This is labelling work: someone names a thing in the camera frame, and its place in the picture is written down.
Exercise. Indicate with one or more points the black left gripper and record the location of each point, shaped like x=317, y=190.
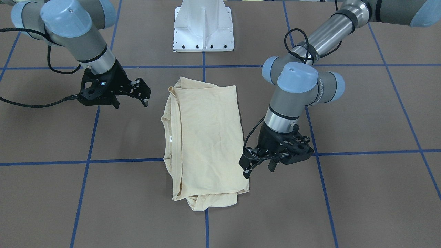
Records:
x=268, y=138

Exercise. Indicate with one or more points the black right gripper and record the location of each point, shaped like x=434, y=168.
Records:
x=120, y=78

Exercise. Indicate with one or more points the beige long-sleeve printed shirt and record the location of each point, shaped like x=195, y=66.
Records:
x=203, y=144

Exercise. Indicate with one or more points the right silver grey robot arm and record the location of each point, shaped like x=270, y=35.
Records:
x=75, y=25

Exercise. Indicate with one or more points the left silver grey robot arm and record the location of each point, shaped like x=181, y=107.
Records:
x=299, y=84

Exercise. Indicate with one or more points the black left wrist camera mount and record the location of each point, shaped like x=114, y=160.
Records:
x=297, y=147

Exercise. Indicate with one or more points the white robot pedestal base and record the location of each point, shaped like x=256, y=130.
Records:
x=203, y=26

